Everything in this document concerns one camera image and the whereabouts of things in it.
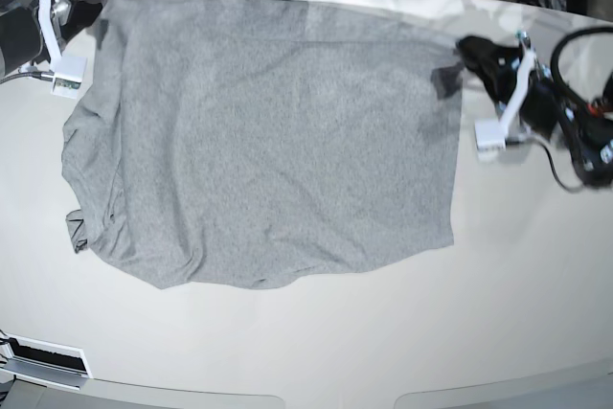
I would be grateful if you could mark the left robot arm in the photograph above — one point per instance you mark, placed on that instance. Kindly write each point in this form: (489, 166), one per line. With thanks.
(586, 127)

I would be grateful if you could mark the grey t-shirt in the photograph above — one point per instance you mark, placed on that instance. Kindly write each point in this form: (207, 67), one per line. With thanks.
(255, 142)

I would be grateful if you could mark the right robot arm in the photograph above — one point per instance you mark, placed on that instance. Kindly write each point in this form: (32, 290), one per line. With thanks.
(34, 34)

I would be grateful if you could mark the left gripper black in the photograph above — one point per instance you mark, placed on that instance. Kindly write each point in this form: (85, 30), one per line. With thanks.
(496, 66)

